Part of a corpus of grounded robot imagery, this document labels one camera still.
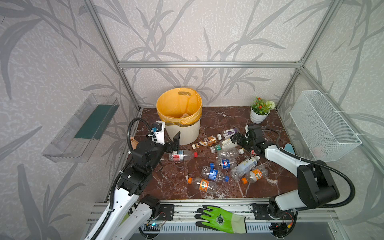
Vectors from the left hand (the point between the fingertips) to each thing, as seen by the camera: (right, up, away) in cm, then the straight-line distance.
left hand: (172, 126), depth 67 cm
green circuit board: (-11, -49, +5) cm, 51 cm away
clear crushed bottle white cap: (+31, -19, +28) cm, 46 cm away
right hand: (+34, -6, +25) cm, 43 cm away
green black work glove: (+23, -45, +4) cm, 50 cm away
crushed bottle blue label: (+21, -28, +16) cm, 38 cm away
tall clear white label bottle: (+37, -24, +16) cm, 47 cm away
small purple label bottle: (+30, -6, +33) cm, 46 cm away
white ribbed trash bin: (+6, -5, +22) cm, 23 cm away
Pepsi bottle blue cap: (+27, -22, +18) cm, 39 cm away
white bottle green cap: (+23, -14, +27) cm, 38 cm away
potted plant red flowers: (+53, +10, +34) cm, 64 cm away
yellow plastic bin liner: (-1, +12, +33) cm, 35 cm away
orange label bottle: (+44, -27, +14) cm, 53 cm away
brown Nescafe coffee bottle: (+19, -11, +29) cm, 36 cm away
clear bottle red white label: (0, -18, +22) cm, 28 cm away
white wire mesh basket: (+66, -4, -5) cm, 67 cm away
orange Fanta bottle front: (+14, -31, +10) cm, 35 cm away
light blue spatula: (+70, -15, +30) cm, 78 cm away
